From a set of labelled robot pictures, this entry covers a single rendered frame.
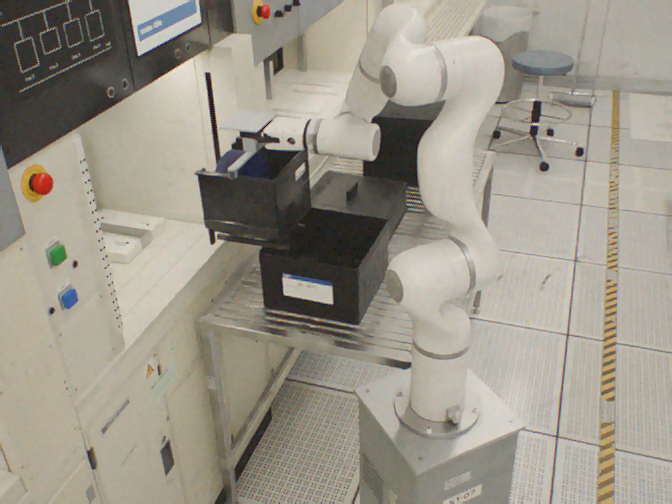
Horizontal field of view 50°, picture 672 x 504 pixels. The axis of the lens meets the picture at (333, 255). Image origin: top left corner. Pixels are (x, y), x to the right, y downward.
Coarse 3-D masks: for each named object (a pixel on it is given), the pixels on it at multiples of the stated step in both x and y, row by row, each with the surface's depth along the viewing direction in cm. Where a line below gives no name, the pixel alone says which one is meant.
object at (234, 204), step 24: (240, 120) 173; (264, 120) 172; (240, 144) 189; (264, 144) 180; (288, 168) 173; (216, 192) 174; (240, 192) 171; (264, 192) 169; (288, 192) 176; (216, 216) 178; (240, 216) 175; (264, 216) 172; (288, 216) 178; (240, 240) 185; (264, 240) 183
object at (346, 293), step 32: (320, 224) 208; (352, 224) 204; (384, 224) 199; (288, 256) 206; (320, 256) 210; (352, 256) 210; (384, 256) 201; (288, 288) 188; (320, 288) 185; (352, 288) 181; (352, 320) 186
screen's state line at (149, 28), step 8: (192, 0) 169; (176, 8) 163; (184, 8) 166; (192, 8) 169; (160, 16) 157; (168, 16) 160; (176, 16) 163; (184, 16) 166; (144, 24) 152; (152, 24) 155; (160, 24) 158; (168, 24) 161; (144, 32) 152; (152, 32) 155
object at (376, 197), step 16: (336, 176) 239; (352, 176) 239; (320, 192) 230; (336, 192) 229; (352, 192) 226; (368, 192) 229; (384, 192) 228; (400, 192) 229; (336, 208) 220; (352, 208) 220; (368, 208) 220; (384, 208) 220; (400, 208) 231
